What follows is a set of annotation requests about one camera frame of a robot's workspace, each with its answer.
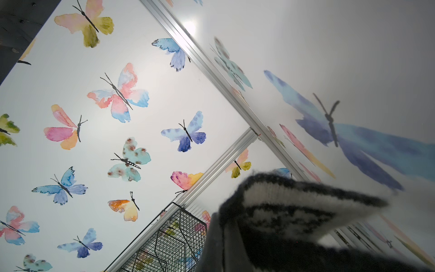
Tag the black wire wall basket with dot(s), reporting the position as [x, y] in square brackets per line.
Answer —
[175, 246]

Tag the black white patterned knit scarf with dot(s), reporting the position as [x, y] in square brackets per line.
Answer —
[273, 223]

